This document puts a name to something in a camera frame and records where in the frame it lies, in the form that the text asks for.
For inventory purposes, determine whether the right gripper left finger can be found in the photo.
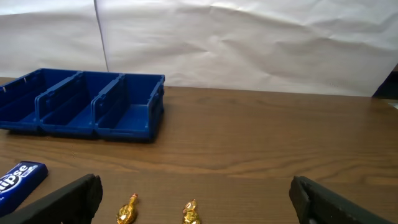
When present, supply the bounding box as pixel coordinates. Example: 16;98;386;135
0;173;103;224

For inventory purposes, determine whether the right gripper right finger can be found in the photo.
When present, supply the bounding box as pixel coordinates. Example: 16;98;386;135
289;175;396;224

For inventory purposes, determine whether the blue candy pack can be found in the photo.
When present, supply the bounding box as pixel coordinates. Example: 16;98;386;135
0;161;49;218

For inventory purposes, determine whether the gold candy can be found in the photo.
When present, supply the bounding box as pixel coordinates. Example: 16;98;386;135
116;193;139;224
182;198;201;224

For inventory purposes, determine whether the blue tray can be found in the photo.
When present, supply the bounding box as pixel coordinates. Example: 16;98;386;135
0;67;165;142

